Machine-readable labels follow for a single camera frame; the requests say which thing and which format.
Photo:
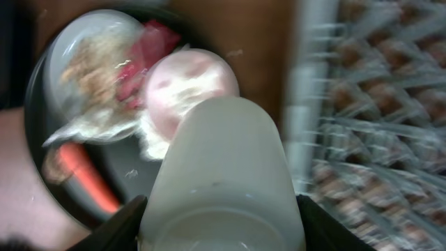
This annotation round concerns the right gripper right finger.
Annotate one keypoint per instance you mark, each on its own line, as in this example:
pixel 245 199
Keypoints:
pixel 323 232

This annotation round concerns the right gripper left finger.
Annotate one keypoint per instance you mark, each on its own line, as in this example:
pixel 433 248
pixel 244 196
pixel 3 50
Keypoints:
pixel 119 233

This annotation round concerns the white cup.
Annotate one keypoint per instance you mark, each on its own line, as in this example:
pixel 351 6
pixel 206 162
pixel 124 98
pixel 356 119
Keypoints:
pixel 224 184

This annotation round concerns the peanut shells and rice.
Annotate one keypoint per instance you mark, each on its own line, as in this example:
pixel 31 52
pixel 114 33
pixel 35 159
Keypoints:
pixel 94 67

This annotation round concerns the pink bowl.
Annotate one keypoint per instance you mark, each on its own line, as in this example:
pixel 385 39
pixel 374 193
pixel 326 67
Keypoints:
pixel 181 90

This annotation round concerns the grey plate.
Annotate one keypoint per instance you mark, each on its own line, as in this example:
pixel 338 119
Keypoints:
pixel 64 100

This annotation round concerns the red snack wrapper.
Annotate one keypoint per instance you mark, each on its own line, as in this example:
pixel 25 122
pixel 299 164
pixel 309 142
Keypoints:
pixel 154 43

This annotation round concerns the grey dishwasher rack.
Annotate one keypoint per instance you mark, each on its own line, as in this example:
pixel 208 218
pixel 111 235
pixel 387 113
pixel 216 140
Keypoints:
pixel 364 118

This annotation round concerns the round black tray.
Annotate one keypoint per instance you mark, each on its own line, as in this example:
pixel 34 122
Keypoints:
pixel 118 163

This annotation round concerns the orange carrot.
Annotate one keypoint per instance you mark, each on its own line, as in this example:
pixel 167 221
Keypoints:
pixel 75 160

